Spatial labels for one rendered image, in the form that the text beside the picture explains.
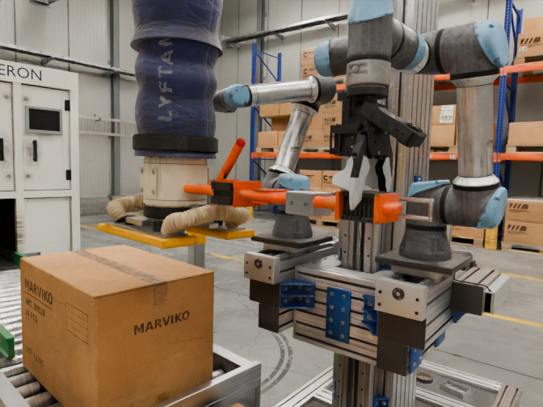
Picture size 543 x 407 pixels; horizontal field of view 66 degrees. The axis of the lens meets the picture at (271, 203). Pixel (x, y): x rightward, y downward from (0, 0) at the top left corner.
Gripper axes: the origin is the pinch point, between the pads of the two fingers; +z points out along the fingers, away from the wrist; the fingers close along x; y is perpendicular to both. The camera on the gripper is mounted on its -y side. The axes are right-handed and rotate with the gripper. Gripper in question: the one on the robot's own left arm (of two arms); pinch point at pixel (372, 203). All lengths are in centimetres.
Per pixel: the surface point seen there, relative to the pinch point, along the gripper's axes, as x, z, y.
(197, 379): -13, 64, 69
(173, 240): 12.8, 11.4, 43.3
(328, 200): 3.4, -0.2, 6.9
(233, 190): 4.9, -0.4, 31.9
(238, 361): -32, 64, 70
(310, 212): 3.7, 2.4, 10.8
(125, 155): -447, -21, 994
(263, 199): 3.6, 0.9, 23.5
